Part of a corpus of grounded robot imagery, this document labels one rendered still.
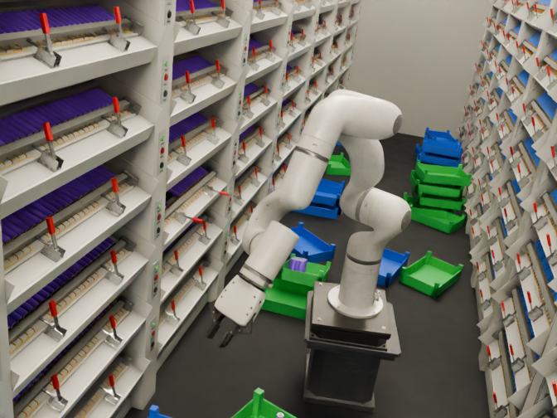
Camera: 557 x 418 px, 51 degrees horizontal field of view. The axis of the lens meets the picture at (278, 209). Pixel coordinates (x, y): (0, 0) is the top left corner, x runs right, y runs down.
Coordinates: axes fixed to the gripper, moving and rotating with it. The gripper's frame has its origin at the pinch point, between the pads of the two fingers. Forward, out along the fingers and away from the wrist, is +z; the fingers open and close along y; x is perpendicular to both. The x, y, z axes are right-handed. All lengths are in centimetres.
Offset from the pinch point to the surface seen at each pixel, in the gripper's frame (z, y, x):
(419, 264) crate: -62, -7, -176
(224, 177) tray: -40, 59, -66
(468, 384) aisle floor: -23, -56, -109
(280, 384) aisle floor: 14, -1, -75
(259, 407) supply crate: 10.6, -15.3, -12.1
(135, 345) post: 22.4, 33.0, -29.1
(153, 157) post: -29, 41, 6
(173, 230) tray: -14, 43, -27
